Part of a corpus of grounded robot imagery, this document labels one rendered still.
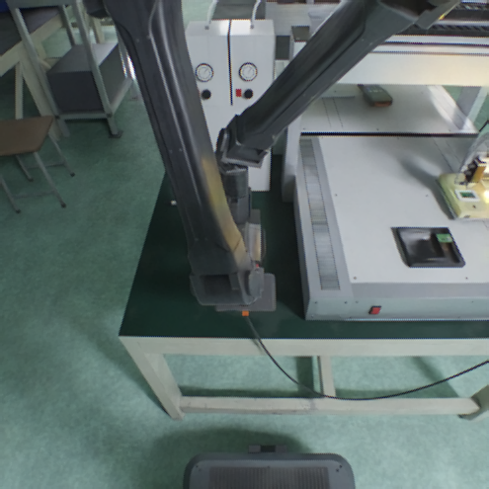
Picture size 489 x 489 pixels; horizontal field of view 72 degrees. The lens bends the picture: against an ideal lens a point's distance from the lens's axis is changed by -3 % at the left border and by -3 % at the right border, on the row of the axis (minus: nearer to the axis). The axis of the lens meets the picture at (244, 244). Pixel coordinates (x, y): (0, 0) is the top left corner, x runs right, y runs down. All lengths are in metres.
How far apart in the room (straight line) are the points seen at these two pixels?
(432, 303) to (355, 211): 0.30
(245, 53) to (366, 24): 0.55
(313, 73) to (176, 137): 0.19
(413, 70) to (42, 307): 1.86
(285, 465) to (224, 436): 0.36
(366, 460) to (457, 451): 0.36
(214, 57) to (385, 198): 0.58
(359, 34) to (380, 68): 0.51
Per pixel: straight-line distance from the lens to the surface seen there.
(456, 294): 0.87
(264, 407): 1.39
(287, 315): 0.85
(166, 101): 0.37
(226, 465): 1.24
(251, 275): 0.46
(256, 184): 1.14
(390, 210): 0.99
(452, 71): 1.01
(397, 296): 0.81
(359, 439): 1.57
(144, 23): 0.38
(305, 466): 1.25
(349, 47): 0.44
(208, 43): 0.94
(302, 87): 0.49
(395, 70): 0.95
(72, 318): 1.92
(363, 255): 0.86
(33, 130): 2.44
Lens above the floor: 1.49
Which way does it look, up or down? 48 degrees down
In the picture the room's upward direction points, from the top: 2 degrees counter-clockwise
